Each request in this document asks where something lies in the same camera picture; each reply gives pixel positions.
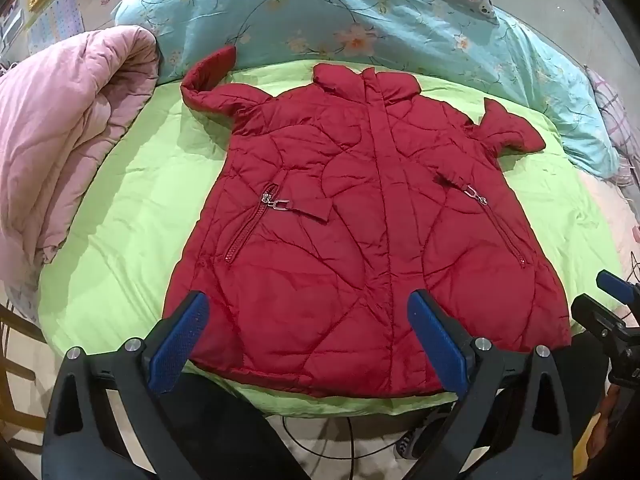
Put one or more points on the pale pink bed sheet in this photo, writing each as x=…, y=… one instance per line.
x=615, y=225

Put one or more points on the lime green bed sheet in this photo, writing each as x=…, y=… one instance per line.
x=125, y=210

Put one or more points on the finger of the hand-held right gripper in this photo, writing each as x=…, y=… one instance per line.
x=617, y=286
x=595, y=317

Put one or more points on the wall poster chart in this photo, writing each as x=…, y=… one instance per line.
x=60, y=20

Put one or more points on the wooden chair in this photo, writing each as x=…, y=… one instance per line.
x=15, y=320

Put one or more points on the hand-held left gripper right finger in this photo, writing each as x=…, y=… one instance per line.
x=437, y=345

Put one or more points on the white framed picture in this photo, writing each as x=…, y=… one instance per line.
x=12, y=22

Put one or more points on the person's dark trousers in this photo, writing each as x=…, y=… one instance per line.
x=240, y=435

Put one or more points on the plaid cloth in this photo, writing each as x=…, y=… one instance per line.
x=617, y=115

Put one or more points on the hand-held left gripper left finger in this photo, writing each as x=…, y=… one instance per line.
x=181, y=342

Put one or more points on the dark shoe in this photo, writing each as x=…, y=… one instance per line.
x=407, y=445

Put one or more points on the red quilted puffer jacket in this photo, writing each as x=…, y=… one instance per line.
x=350, y=210

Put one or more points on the pink quilt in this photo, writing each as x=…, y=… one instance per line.
x=60, y=125

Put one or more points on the teal floral quilt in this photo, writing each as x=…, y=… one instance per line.
x=300, y=10

